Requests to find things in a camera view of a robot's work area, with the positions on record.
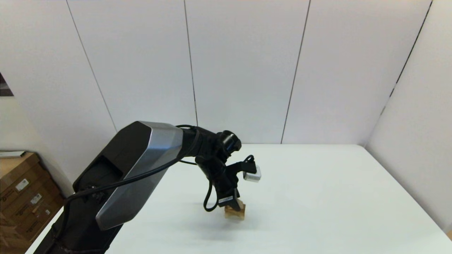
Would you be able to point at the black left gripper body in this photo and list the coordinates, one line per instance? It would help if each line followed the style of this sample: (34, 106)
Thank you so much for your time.
(224, 181)

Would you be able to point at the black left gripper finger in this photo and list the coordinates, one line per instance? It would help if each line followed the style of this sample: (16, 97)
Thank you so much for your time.
(229, 204)

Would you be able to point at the rectangular wooden building block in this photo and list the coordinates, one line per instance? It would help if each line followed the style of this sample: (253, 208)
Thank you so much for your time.
(240, 210)

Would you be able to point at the arched wooden building block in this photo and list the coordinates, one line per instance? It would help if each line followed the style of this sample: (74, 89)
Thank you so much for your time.
(235, 216)

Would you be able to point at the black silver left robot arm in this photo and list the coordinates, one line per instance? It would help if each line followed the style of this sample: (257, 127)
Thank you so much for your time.
(141, 155)

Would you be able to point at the large cardboard box with labels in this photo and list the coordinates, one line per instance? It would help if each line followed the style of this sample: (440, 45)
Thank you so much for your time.
(24, 197)

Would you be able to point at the flat white board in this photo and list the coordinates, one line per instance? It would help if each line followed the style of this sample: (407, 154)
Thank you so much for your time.
(10, 154)

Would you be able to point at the small plain cardboard box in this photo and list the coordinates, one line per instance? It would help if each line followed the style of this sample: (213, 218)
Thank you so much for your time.
(10, 236)

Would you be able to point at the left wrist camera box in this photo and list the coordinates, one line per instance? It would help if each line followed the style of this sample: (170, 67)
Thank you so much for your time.
(253, 174)

